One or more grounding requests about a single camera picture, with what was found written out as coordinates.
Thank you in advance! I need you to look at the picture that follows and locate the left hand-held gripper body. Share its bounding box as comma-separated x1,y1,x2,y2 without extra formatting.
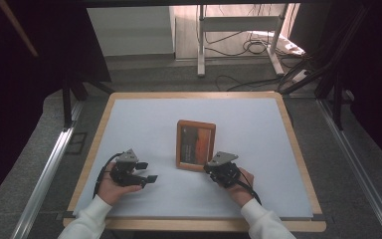
109,148,147,189

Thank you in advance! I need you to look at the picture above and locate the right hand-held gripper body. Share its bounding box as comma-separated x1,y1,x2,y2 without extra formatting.
207,151,243,189

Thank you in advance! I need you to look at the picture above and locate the orange wooden box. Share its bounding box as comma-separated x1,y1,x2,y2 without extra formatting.
175,119,217,173

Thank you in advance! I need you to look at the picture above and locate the person's left hand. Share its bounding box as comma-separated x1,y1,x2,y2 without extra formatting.
96,161,143,207

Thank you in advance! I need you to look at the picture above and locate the person's right hand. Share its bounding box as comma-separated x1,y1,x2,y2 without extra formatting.
227,166,256,208

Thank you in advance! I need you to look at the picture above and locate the white table mat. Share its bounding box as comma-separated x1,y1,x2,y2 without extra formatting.
73,98,314,219

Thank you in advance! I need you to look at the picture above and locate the black metal stand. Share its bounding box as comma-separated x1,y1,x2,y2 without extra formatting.
278,4,371,131
61,74,115,129

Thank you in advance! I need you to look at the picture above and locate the white power strip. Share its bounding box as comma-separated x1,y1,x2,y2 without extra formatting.
290,69,312,84

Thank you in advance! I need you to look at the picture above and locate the white cabinet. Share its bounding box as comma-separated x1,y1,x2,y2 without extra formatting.
87,5,176,58

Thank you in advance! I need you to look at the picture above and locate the wooden bar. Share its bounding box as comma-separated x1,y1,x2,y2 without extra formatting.
0,0,40,58

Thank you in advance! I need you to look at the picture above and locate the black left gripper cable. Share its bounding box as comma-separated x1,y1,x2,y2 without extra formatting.
93,152,123,199

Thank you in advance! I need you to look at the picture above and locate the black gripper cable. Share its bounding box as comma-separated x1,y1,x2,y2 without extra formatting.
93,152,123,199
234,178,263,206

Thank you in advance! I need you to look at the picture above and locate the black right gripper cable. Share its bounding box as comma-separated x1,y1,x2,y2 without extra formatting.
234,178,263,206

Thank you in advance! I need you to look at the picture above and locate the aluminium rail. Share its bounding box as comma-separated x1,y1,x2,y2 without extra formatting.
316,99,382,239
10,101,84,239

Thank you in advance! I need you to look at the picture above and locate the black floor cable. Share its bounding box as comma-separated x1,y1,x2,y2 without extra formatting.
215,75,282,93

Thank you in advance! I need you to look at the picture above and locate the tangle of black cables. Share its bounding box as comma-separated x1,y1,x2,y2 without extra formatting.
204,30,282,58

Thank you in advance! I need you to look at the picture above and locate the white metal desk frame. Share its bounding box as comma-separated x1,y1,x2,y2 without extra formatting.
197,3,291,78

